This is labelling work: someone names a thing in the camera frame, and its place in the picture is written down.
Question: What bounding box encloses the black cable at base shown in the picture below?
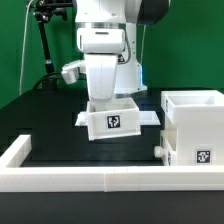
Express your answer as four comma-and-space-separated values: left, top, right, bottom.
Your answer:
32, 71, 89, 91

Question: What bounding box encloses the white drawer tray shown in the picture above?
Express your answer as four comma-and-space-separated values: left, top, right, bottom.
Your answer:
154, 130, 176, 166
87, 98, 141, 141

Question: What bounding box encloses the black camera stand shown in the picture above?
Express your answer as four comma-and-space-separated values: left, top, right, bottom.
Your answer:
33, 0, 80, 91

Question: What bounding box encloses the white cable on left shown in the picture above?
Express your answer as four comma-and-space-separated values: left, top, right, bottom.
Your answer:
18, 0, 36, 96

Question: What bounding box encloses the white base tag plate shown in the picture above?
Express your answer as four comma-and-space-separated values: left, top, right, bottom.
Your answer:
75, 111, 160, 126

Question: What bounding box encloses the white drawer cabinet box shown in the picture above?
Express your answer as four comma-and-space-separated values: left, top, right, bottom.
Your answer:
161, 90, 224, 166

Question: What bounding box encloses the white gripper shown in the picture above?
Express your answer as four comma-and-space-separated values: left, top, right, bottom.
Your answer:
85, 54, 118, 101

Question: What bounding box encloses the white U-shaped border frame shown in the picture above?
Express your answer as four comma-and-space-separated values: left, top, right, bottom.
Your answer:
0, 135, 224, 192

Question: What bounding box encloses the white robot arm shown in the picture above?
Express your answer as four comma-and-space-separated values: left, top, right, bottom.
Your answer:
62, 0, 171, 101

